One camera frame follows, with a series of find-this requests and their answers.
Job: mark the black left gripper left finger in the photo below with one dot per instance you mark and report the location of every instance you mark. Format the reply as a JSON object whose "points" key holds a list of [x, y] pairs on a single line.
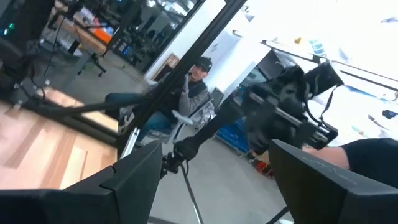
{"points": [[130, 193]]}

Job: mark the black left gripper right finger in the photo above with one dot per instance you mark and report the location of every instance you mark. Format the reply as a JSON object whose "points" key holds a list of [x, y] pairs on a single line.
{"points": [[311, 193]]}

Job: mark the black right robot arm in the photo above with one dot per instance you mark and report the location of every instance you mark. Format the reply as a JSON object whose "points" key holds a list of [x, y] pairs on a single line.
{"points": [[211, 126]]}

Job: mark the small red floor object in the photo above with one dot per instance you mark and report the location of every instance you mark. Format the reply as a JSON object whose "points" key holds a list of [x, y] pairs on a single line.
{"points": [[263, 168]]}

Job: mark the blue storage bins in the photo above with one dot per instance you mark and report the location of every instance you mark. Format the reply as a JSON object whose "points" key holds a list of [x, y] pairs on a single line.
{"points": [[233, 137]]}

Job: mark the white chair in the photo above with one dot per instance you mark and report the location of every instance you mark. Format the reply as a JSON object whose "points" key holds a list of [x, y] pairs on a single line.
{"points": [[182, 119]]}

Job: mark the orange background object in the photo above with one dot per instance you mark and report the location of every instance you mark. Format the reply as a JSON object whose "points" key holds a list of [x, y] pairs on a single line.
{"points": [[104, 35]]}

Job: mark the black computer equipment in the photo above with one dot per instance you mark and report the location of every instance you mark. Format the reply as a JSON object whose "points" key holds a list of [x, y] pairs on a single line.
{"points": [[18, 46]]}

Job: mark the silver metal bracket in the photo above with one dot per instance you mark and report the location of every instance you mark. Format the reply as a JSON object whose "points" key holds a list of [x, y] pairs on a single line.
{"points": [[129, 144]]}

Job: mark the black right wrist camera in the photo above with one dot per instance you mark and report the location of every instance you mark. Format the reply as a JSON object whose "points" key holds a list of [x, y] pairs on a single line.
{"points": [[323, 77]]}

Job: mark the black aluminium frame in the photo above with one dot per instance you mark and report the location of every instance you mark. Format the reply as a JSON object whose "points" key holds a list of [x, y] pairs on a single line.
{"points": [[186, 62]]}

